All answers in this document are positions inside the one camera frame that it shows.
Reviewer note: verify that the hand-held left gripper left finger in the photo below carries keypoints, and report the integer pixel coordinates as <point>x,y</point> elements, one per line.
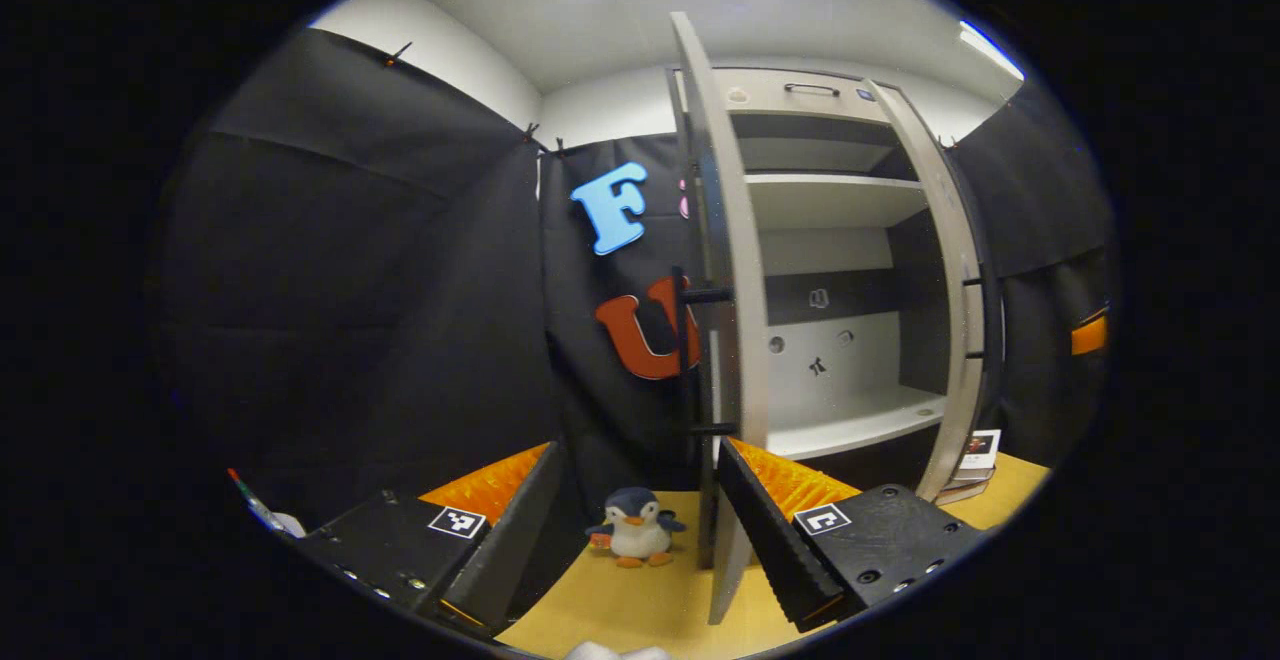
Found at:
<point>510,550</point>

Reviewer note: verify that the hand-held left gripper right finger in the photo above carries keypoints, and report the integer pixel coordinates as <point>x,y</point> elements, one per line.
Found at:
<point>775,540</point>

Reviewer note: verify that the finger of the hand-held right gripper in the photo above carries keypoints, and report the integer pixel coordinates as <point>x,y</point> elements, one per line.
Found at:
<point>1090,336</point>

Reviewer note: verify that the grey cabinet door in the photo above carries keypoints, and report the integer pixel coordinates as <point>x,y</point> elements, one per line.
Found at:
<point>950,240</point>
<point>740,240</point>

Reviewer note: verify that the grey and dark cabinet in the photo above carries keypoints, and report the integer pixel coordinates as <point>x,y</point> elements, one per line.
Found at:
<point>830,200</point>

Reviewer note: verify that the penguin plush toy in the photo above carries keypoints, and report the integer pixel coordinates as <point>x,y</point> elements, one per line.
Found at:
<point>637,530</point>

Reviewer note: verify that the white cover book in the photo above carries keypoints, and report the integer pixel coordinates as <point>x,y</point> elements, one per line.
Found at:
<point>980,448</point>

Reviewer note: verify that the thick book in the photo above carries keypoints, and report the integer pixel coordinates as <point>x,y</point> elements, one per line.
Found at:
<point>968,488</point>

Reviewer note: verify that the small ceiling light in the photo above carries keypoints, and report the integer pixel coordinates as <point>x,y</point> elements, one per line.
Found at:
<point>990,50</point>

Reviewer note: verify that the black backdrop cloth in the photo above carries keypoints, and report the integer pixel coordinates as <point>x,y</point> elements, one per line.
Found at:
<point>350,290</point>

